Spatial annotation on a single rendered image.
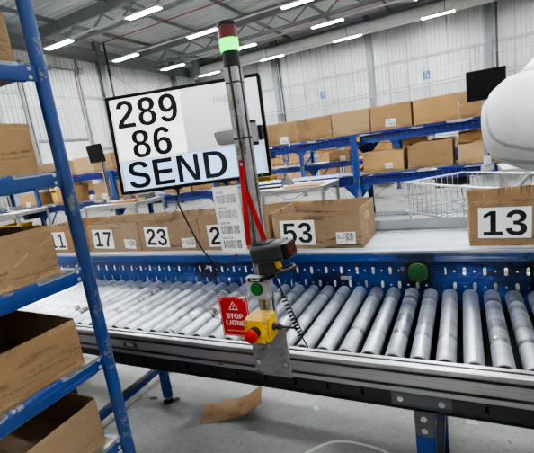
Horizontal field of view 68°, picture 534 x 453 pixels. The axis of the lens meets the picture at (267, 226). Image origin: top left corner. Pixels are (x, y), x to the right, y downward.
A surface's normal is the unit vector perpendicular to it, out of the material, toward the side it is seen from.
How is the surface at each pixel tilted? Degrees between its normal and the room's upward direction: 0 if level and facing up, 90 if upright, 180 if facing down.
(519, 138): 105
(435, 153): 90
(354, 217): 90
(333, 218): 90
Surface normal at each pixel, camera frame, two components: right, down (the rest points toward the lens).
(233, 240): -0.43, 0.23
